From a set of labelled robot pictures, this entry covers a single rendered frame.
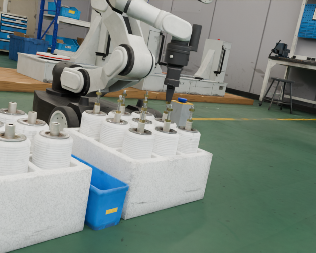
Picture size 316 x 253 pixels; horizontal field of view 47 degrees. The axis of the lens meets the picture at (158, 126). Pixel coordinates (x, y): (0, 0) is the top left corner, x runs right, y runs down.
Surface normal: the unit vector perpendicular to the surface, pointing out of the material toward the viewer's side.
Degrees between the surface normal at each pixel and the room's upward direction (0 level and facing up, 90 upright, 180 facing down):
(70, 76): 90
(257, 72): 90
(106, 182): 88
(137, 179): 90
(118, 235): 0
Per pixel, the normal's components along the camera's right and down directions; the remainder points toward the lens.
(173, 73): -0.07, 0.19
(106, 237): 0.18, -0.96
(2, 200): 0.72, 0.26
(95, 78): -0.71, 0.01
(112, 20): -0.57, 0.42
